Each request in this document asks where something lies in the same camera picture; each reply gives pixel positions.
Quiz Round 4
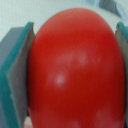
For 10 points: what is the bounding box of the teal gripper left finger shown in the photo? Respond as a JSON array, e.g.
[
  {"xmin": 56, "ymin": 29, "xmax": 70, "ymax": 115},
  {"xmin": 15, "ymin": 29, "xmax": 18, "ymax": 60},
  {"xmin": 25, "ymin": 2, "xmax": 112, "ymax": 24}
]
[{"xmin": 0, "ymin": 22, "xmax": 35, "ymax": 128}]

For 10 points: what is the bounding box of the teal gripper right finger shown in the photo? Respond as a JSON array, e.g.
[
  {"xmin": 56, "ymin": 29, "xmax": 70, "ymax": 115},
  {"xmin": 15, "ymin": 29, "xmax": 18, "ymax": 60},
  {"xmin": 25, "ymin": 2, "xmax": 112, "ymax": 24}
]
[{"xmin": 115, "ymin": 21, "xmax": 128, "ymax": 68}]

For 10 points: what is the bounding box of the red toy tomato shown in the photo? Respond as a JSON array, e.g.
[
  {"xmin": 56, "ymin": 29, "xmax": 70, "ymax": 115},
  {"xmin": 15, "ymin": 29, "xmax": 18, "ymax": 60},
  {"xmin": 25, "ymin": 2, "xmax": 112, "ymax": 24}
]
[{"xmin": 28, "ymin": 8, "xmax": 126, "ymax": 128}]

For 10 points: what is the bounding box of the white toy fish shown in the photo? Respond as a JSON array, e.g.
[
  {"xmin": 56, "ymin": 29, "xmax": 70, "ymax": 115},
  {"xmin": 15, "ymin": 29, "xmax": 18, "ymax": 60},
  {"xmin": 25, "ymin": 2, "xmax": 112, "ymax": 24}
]
[{"xmin": 81, "ymin": 0, "xmax": 128, "ymax": 21}]

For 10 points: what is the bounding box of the beige woven placemat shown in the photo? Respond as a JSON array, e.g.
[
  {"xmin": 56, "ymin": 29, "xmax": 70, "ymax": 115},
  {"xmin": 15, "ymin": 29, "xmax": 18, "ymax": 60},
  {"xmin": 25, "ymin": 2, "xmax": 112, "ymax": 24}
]
[{"xmin": 0, "ymin": 0, "xmax": 128, "ymax": 41}]

